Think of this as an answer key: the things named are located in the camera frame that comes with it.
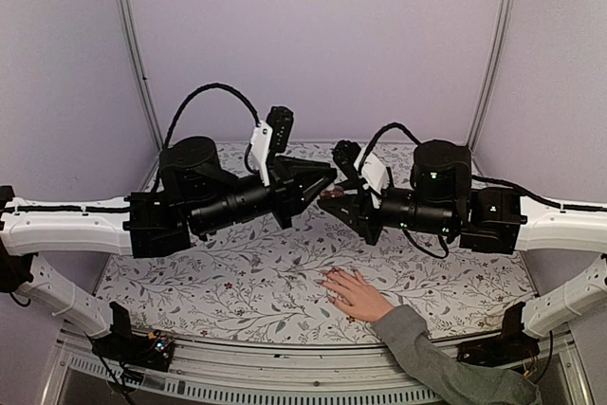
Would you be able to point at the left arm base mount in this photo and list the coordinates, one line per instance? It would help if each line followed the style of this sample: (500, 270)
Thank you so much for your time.
(154, 351)

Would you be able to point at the left aluminium frame post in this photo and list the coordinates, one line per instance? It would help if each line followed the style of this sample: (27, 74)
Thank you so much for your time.
(129, 30)

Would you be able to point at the aluminium frame post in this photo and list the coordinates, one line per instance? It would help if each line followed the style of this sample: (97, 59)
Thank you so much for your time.
(129, 30)
(498, 42)

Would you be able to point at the person's bare hand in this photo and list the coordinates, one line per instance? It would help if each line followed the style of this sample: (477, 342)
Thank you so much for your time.
(353, 296)

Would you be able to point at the glitter nail polish bottle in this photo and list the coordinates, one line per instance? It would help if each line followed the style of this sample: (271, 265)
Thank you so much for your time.
(332, 193)

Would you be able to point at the floral patterned table mat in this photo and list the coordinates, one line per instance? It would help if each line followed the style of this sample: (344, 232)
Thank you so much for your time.
(256, 282)

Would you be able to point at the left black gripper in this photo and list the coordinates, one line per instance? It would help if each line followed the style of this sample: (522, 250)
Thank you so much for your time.
(286, 174)

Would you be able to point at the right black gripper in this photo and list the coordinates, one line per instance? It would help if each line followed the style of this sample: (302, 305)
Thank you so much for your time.
(359, 219)

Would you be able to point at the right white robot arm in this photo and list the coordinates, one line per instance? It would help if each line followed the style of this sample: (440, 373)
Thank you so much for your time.
(548, 224)

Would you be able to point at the grey sleeved forearm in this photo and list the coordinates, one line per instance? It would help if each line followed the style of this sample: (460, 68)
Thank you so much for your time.
(404, 332)

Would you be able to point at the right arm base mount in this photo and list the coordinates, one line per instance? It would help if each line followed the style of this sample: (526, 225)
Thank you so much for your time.
(510, 345)

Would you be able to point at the slotted metal front rail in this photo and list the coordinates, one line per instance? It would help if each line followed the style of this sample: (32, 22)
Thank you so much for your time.
(231, 372)

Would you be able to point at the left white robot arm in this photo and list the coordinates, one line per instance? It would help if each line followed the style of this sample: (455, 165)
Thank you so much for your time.
(30, 228)

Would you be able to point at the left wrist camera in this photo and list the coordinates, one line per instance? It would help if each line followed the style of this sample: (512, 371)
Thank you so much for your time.
(269, 138)

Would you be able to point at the right aluminium frame post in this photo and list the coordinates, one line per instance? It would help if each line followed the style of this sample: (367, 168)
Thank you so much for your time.
(498, 42)

